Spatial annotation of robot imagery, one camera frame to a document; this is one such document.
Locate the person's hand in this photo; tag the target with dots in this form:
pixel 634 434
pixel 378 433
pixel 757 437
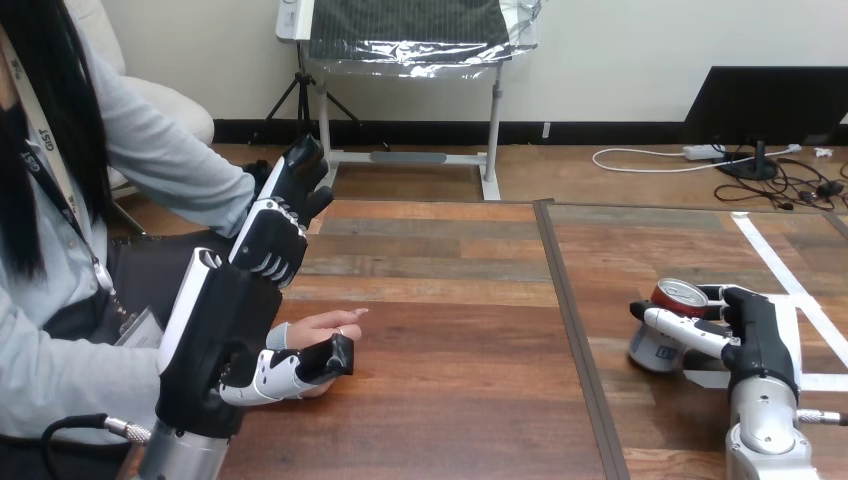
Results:
pixel 318 328

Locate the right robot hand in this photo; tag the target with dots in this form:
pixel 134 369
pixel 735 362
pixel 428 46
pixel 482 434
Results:
pixel 762 344

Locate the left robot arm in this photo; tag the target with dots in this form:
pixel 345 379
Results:
pixel 182 460

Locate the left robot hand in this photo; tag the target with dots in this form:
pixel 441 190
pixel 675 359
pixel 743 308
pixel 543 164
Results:
pixel 218 331

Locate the white cushioned chair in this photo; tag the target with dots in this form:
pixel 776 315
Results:
pixel 175 106

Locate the white desk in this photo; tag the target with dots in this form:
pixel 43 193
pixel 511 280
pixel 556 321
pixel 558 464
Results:
pixel 491 132

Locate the black tripod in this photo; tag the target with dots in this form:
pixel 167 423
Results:
pixel 303 86

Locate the foil sheet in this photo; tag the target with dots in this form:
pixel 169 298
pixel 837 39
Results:
pixel 411 50

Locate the person's forearm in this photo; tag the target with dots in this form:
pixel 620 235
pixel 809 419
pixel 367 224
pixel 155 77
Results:
pixel 66 378

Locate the dark screen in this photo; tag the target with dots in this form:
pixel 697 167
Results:
pixel 762 99

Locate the red and white drink can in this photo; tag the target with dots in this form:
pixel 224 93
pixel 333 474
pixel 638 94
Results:
pixel 677 298

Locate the person's body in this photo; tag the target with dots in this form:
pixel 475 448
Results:
pixel 152 166

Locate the white power strip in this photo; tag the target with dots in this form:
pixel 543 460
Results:
pixel 703 152

